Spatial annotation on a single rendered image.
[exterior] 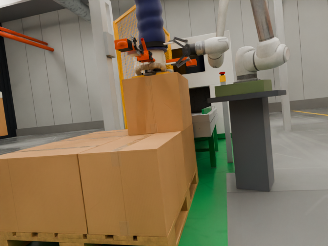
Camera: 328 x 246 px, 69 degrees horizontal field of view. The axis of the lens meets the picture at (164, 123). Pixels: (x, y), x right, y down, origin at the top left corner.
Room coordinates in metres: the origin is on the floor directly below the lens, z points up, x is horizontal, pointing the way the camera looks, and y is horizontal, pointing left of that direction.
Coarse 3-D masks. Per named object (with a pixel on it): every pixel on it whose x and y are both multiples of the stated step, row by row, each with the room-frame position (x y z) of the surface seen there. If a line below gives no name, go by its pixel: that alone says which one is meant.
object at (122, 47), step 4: (116, 40) 1.31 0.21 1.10; (120, 40) 1.31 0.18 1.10; (124, 40) 1.30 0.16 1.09; (128, 40) 1.32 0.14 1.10; (116, 44) 1.31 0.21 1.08; (128, 44) 1.32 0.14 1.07; (132, 44) 1.38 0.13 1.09; (116, 48) 1.31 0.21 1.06; (120, 48) 1.31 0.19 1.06; (124, 48) 1.31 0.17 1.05; (128, 48) 1.32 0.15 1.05; (132, 48) 1.37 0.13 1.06
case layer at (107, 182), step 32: (192, 128) 2.14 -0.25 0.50; (0, 160) 1.24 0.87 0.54; (32, 160) 1.19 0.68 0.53; (64, 160) 1.14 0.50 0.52; (96, 160) 1.10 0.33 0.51; (128, 160) 1.06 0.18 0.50; (160, 160) 1.05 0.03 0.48; (192, 160) 1.96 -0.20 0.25; (0, 192) 1.25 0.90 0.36; (32, 192) 1.20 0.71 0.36; (64, 192) 1.15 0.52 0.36; (96, 192) 1.11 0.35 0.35; (128, 192) 1.07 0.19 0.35; (160, 192) 1.03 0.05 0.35; (0, 224) 1.26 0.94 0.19; (32, 224) 1.21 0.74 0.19; (64, 224) 1.16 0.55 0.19; (96, 224) 1.11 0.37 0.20; (128, 224) 1.07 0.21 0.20; (160, 224) 1.03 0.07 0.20
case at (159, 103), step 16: (128, 80) 1.69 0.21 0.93; (144, 80) 1.66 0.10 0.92; (160, 80) 1.64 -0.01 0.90; (176, 80) 1.62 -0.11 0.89; (128, 96) 1.69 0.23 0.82; (144, 96) 1.67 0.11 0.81; (160, 96) 1.64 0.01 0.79; (176, 96) 1.62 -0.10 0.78; (128, 112) 1.70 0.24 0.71; (144, 112) 1.67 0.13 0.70; (160, 112) 1.65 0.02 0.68; (176, 112) 1.62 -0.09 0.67; (128, 128) 1.70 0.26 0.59; (144, 128) 1.67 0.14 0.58; (160, 128) 1.65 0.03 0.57; (176, 128) 1.62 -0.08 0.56
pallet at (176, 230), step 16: (192, 176) 1.88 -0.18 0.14; (192, 192) 1.85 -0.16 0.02; (176, 224) 1.37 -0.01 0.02; (0, 240) 1.26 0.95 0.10; (16, 240) 1.30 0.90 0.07; (32, 240) 1.21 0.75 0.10; (48, 240) 1.18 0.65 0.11; (64, 240) 1.16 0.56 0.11; (80, 240) 1.14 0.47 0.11; (96, 240) 1.11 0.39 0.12; (112, 240) 1.09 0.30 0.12; (128, 240) 1.07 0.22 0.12; (144, 240) 1.05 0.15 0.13; (160, 240) 1.03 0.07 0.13; (176, 240) 1.20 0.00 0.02
